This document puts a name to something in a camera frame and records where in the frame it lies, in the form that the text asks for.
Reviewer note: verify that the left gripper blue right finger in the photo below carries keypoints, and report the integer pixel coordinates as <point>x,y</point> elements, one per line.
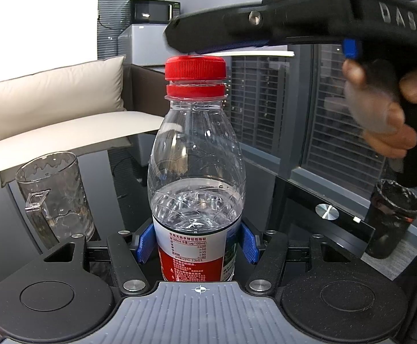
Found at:
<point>248,244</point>

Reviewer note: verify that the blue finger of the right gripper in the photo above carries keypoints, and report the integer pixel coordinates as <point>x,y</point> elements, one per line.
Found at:
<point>222,28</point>

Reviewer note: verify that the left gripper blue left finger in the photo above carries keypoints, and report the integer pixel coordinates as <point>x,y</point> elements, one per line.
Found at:
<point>146,242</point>

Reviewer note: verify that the clear water bottle red label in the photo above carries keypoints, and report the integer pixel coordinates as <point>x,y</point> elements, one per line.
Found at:
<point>196,189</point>

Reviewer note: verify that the red bottle cap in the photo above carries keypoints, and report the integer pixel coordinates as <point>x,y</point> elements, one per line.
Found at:
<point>195,77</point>

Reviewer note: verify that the person right hand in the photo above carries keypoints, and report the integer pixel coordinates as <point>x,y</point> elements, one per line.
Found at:
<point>379,115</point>

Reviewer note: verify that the white roller blind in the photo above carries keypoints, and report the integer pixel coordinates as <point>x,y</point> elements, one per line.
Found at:
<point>265,53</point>

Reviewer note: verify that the clear glass mug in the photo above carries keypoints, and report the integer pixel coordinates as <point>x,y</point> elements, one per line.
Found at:
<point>55,199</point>

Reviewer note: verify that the black microwave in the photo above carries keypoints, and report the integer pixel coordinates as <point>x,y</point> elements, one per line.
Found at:
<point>153,11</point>

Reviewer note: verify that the silver mini fridge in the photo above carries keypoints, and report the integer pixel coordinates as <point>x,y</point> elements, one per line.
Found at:
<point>145,45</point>

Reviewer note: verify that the black trash bin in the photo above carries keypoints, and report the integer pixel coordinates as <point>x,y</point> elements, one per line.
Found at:
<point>391,211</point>

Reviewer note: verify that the beige sofa seat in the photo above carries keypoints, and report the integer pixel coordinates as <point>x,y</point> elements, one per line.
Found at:
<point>72,134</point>

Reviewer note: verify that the beige sofa back cushion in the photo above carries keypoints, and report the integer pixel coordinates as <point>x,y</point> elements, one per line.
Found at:
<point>57,95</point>

